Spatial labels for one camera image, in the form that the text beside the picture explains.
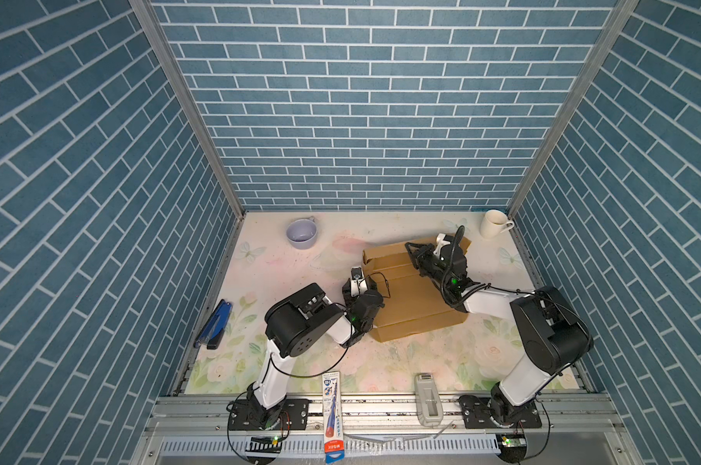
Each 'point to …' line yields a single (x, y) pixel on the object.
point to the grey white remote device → (429, 405)
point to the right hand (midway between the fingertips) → (406, 245)
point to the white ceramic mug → (495, 222)
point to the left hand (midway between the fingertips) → (368, 280)
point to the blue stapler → (215, 328)
